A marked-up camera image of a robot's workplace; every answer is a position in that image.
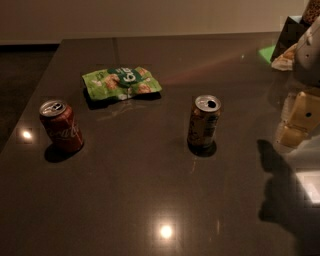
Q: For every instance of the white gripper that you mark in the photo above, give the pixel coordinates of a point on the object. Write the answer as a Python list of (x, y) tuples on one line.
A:
[(308, 61)]

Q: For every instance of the orange soda can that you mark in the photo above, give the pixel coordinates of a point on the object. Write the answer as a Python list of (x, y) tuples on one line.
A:
[(205, 112)]

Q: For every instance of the red coke can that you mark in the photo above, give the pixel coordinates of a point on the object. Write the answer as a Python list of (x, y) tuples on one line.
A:
[(60, 124)]

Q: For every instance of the white crumpled wrapper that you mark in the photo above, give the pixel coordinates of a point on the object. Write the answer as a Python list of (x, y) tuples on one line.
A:
[(285, 61)]

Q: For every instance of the dark snack box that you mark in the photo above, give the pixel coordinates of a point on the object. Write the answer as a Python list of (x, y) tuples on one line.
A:
[(292, 30)]

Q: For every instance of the brown patterned snack container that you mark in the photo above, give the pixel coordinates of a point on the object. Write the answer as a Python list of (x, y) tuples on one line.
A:
[(311, 12)]

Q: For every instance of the green chip bag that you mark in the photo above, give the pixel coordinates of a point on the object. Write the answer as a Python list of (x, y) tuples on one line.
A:
[(120, 83)]

